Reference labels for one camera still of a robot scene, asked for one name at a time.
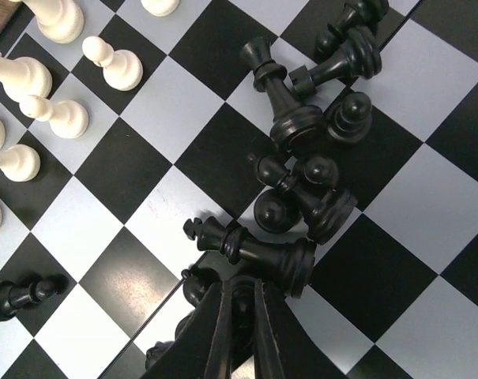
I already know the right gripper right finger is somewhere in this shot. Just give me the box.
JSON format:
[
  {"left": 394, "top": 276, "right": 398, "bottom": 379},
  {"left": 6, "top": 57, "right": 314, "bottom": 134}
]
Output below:
[{"left": 254, "top": 280, "right": 345, "bottom": 379}]

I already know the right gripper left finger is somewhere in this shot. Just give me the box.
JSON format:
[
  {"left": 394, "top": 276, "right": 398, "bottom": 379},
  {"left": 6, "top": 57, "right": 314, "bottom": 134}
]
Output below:
[{"left": 145, "top": 281, "right": 232, "bottom": 379}]

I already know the black king chess piece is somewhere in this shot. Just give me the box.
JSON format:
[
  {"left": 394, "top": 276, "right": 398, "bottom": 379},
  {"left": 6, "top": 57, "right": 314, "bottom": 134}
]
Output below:
[{"left": 183, "top": 216, "right": 317, "bottom": 298}]

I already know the black bishop chess piece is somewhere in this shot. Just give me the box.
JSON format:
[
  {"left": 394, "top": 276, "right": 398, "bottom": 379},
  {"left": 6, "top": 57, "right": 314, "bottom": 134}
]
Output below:
[{"left": 247, "top": 154, "right": 357, "bottom": 245}]

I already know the black queen chess piece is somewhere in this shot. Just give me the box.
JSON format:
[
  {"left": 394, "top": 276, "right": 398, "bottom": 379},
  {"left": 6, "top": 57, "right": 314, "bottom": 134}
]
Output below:
[{"left": 239, "top": 36, "right": 324, "bottom": 152}]

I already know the black rook chess piece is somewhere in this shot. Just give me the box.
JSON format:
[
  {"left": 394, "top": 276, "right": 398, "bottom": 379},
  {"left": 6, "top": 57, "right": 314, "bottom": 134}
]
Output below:
[{"left": 289, "top": 27, "right": 382, "bottom": 99}]

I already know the black pawn lying apart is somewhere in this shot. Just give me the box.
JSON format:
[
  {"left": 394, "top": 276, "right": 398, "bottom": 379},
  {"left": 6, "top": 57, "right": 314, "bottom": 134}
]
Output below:
[{"left": 0, "top": 276, "right": 65, "bottom": 322}]

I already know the black white chessboard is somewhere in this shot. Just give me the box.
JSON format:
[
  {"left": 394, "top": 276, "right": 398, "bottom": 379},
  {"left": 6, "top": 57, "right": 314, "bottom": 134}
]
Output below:
[{"left": 0, "top": 1, "right": 478, "bottom": 378}]

